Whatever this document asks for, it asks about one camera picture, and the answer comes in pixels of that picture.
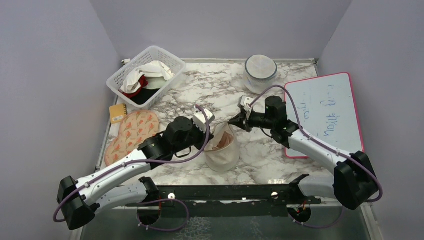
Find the pink bra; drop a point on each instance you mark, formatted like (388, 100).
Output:
(226, 139)

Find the white plastic laundry basket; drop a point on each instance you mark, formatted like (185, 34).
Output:
(152, 53)

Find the red garment in basket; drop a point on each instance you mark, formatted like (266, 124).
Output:
(142, 82)

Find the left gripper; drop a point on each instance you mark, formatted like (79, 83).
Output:
(203, 138)

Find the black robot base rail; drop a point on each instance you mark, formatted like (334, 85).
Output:
(215, 201)

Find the beige-rimmed mesh laundry bag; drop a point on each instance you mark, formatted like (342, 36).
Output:
(226, 158)

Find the floral oven mitt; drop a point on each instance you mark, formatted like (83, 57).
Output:
(134, 129)

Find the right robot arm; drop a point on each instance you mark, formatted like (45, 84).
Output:
(353, 181)

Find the pink-framed whiteboard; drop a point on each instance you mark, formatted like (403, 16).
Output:
(326, 108)

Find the white cloth in basket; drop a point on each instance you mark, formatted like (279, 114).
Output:
(156, 72)

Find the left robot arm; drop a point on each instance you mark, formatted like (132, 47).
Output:
(79, 200)

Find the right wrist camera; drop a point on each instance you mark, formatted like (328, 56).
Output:
(245, 103)

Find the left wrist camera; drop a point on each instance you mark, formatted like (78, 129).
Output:
(199, 119)

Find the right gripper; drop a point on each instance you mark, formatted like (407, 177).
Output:
(243, 120)

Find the black garment in basket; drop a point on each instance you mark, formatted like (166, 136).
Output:
(143, 96)

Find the blue-rimmed mesh laundry bag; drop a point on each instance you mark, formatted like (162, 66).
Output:
(259, 73)

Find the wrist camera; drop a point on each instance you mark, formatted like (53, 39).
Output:
(199, 119)
(245, 103)

